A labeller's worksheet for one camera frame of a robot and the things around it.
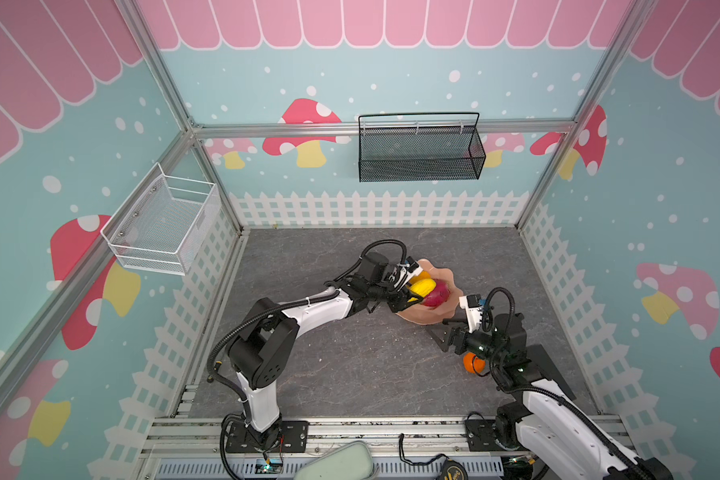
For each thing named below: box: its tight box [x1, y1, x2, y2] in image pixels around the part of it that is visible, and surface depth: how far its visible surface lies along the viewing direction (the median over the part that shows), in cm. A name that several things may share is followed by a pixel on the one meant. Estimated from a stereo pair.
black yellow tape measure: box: [439, 458, 469, 480], surface depth 68 cm
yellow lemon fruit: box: [410, 278, 437, 298], surface depth 84 cm
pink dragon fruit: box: [422, 278, 451, 309], surface depth 95 cm
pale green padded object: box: [293, 441, 374, 480], surface depth 70 cm
